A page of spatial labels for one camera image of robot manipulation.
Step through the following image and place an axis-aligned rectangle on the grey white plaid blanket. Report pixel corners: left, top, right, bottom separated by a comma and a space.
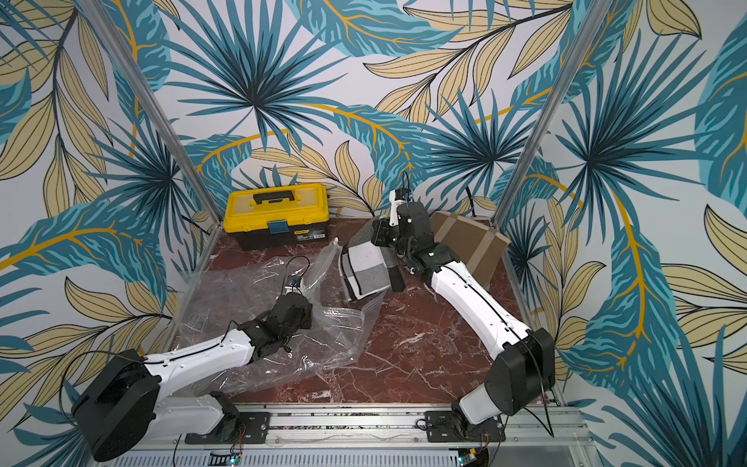
338, 224, 406, 302

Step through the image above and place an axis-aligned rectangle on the tan blanket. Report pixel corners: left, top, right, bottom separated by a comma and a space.
430, 211, 511, 289

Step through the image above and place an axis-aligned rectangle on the clear plastic vacuum bag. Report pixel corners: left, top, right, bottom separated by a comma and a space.
176, 242, 384, 396

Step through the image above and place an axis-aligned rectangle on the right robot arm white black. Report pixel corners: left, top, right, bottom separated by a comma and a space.
382, 194, 556, 425

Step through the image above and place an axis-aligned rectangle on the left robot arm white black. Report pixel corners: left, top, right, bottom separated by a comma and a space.
71, 292, 313, 462

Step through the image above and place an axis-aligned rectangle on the yellow black toolbox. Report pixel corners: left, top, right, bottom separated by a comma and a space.
223, 183, 330, 251

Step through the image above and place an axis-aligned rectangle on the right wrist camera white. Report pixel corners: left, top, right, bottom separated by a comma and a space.
388, 188, 410, 227

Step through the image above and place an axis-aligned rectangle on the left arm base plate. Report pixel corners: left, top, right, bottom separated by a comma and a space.
186, 412, 270, 446

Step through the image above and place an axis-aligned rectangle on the aluminium front rail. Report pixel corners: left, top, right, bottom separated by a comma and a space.
111, 404, 602, 466

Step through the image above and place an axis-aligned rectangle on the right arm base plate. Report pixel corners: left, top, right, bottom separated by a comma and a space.
416, 410, 506, 443

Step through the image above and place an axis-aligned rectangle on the right aluminium frame post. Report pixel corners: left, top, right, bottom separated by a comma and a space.
494, 0, 614, 226

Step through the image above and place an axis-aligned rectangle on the aluminium frame post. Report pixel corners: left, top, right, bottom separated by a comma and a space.
75, 0, 223, 226
494, 0, 614, 226

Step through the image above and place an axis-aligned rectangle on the left aluminium frame post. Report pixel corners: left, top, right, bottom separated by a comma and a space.
75, 0, 223, 226

